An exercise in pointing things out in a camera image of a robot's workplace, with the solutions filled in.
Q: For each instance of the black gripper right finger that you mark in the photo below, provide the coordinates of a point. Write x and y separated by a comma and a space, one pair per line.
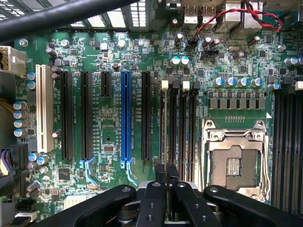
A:
187, 208

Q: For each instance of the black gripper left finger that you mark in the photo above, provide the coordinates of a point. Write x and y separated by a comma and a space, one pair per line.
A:
151, 205

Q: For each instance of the black RAM slot white latch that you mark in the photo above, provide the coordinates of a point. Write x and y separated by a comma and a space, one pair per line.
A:
183, 132
163, 123
297, 146

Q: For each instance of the silver socket locking lever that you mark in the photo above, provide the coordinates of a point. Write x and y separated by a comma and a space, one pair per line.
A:
204, 153
267, 165

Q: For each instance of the metal CPU socket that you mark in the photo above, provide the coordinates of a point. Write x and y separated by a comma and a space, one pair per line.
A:
234, 163

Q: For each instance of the long black expansion slot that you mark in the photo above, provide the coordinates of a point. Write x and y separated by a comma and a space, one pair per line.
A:
86, 116
66, 116
146, 116

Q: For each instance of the square black chip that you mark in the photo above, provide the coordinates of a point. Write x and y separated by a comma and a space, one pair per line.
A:
64, 174

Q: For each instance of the blue expansion slot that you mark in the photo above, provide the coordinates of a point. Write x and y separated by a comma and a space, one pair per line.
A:
126, 116

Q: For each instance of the green PC motherboard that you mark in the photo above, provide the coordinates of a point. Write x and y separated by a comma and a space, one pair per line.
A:
113, 118

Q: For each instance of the blue-top silver capacitor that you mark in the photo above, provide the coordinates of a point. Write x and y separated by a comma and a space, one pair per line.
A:
42, 160
256, 82
185, 60
175, 61
19, 123
19, 105
19, 132
218, 82
19, 114
243, 82
230, 82

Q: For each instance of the black SATA connector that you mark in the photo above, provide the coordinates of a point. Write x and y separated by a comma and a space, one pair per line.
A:
26, 205

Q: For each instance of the white SATA connector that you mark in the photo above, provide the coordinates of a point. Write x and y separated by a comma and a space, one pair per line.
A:
24, 216

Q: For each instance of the short black expansion slot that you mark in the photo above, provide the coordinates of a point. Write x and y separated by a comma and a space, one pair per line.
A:
106, 84

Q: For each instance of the white PCI expansion slot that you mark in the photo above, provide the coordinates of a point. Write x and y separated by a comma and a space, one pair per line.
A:
45, 108

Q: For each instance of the grey metal PC case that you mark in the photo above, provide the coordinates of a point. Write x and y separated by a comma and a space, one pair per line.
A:
142, 14

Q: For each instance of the silver rear port block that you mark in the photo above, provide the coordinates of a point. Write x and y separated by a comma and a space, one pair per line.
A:
236, 21

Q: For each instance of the silver USB port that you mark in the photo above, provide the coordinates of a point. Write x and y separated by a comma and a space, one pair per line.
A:
209, 14
190, 14

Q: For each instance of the white power connector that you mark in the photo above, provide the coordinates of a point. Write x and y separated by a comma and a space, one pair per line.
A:
14, 59

